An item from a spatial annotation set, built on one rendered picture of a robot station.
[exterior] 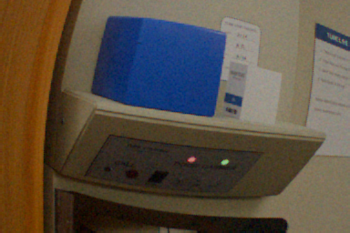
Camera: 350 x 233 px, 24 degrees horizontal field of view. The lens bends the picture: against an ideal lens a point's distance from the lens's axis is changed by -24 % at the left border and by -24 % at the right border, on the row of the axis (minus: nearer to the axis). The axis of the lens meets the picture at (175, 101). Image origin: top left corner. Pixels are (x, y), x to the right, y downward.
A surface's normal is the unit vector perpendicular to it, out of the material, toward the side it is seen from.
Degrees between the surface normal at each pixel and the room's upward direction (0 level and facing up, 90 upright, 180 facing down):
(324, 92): 90
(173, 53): 90
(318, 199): 90
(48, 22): 90
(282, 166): 135
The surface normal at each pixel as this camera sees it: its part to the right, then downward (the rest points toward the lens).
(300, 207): 0.46, 0.13
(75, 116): -0.87, -0.13
